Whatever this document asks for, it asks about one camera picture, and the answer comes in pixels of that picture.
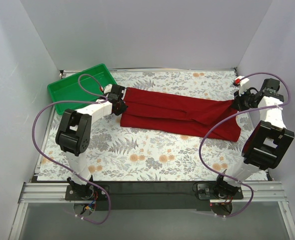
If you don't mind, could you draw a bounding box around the red t shirt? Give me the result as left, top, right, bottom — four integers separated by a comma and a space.
120, 87, 241, 142

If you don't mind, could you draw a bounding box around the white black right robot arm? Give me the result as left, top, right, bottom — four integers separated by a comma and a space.
213, 76, 295, 199

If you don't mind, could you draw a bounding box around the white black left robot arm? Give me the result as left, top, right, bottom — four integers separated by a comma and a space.
55, 84, 128, 200

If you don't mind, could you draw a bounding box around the green plastic tray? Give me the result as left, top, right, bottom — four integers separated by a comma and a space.
47, 63, 116, 102

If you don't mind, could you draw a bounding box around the floral patterned table mat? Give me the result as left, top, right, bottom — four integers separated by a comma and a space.
37, 70, 270, 182

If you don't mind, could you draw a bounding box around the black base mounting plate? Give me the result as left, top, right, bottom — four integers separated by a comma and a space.
64, 180, 243, 218

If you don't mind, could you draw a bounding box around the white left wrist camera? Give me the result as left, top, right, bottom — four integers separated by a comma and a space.
100, 84, 113, 94

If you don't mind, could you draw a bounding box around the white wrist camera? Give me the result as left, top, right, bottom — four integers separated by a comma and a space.
233, 75, 251, 96
100, 84, 113, 94

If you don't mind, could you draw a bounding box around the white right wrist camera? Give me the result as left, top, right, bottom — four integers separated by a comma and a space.
233, 75, 251, 96

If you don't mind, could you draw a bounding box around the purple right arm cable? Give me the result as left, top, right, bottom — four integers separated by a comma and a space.
198, 72, 292, 219

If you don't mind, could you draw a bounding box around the aluminium frame rail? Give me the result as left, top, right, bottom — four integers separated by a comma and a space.
9, 181, 295, 240

